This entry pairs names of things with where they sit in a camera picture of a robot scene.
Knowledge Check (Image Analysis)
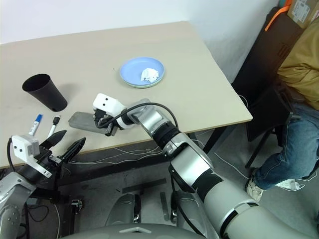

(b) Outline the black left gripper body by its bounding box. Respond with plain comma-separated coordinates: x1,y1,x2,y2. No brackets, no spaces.
37,146,63,173

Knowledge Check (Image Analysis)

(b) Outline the white tissue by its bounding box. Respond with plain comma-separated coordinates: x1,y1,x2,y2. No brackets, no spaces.
140,67,160,83

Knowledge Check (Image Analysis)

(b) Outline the short grey floor strip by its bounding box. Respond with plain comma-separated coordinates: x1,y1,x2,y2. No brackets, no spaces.
160,191,168,222

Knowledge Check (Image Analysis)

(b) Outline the blue capped white marker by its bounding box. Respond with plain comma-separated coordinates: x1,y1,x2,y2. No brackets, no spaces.
27,114,44,136

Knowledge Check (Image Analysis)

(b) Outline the light blue plate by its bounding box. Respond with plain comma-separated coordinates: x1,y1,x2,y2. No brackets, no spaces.
119,56,166,90

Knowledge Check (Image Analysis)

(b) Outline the black capped white marker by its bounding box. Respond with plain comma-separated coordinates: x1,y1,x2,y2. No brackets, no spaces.
47,115,62,136

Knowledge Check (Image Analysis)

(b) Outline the grey robot torso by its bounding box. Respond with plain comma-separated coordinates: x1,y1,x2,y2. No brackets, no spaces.
59,223,209,239

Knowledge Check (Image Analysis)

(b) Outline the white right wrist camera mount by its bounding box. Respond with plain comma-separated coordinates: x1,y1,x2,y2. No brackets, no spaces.
93,93,126,117

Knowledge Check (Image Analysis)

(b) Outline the grey robot leg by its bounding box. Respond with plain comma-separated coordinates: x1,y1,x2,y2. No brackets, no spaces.
109,192,142,226
171,191,209,239

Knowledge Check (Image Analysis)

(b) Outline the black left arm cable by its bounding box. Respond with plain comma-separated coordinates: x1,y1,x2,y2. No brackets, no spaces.
6,138,16,171

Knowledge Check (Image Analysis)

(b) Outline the black plastic cup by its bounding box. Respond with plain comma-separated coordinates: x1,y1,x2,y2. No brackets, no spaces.
21,73,68,113

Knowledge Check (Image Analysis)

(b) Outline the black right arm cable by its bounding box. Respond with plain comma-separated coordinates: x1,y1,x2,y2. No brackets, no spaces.
98,103,200,239

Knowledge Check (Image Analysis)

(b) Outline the thin white wire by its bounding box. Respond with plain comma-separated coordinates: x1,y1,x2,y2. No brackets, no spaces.
63,146,173,166

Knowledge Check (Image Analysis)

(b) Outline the grey glasses case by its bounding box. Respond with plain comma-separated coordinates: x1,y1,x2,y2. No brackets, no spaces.
68,111,118,136

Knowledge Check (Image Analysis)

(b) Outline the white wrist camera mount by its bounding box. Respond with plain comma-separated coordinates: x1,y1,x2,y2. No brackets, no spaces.
93,93,126,117
10,134,52,178

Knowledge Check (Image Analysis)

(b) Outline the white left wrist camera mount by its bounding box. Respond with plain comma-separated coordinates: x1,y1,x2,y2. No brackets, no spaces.
10,134,52,178

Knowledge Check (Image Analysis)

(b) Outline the grey robot left leg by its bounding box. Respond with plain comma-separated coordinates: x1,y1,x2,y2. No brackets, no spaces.
109,192,142,226

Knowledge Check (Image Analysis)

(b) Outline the brown cardboard box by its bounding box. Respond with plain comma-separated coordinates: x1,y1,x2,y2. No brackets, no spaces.
286,0,318,29

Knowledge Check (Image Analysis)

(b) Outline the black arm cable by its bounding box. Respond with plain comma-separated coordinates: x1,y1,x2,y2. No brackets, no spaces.
98,103,200,239
6,138,16,171

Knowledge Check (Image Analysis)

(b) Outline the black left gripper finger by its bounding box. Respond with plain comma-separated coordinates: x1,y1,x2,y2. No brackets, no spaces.
40,129,68,151
59,137,87,164

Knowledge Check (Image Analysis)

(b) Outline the long grey floor strip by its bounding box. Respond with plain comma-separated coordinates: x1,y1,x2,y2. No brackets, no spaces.
122,178,167,195

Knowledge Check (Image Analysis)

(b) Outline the person in yellow shirt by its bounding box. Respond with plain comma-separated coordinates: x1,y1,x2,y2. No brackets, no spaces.
245,21,319,203

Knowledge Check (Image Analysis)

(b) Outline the black chair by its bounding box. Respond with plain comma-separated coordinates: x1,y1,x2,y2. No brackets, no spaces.
231,6,308,169

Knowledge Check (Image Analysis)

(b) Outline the orange strap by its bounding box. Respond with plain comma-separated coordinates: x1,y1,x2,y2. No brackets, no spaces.
264,0,293,32

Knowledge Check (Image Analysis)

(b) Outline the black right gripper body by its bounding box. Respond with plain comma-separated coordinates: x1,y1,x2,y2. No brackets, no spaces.
94,109,119,130

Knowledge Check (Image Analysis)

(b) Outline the grey robot right leg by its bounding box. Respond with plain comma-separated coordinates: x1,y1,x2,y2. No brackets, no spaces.
171,191,209,239

